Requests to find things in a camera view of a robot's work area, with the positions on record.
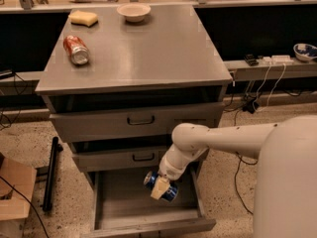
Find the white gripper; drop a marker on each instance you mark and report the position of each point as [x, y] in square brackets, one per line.
[169, 171]

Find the white power strip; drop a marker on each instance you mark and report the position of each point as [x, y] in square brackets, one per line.
[278, 59]

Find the black bar on floor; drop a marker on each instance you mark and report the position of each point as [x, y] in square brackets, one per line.
[48, 197]

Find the yellow sponge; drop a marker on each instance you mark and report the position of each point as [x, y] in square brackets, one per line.
[83, 18]

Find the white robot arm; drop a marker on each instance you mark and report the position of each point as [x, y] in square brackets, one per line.
[285, 204]

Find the blue white bowl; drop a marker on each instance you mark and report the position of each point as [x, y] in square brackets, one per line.
[305, 52]

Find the blue pepsi can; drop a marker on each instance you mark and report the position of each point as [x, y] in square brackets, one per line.
[150, 180]

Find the top grey drawer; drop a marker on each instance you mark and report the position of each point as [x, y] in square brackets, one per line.
[135, 122]

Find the bottom grey drawer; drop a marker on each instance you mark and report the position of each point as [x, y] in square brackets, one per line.
[123, 207]

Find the grey drawer cabinet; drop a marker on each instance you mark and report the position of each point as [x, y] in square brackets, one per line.
[167, 59]

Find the black remote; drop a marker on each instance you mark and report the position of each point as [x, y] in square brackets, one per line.
[251, 60]

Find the middle grey drawer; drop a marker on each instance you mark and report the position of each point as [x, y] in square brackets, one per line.
[119, 159]

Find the cardboard box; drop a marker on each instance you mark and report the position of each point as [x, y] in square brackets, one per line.
[16, 190]

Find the red soda can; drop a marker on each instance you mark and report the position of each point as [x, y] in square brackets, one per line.
[76, 50]

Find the grey drawer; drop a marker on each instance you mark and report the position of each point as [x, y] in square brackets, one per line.
[119, 159]
[135, 122]
[123, 207]

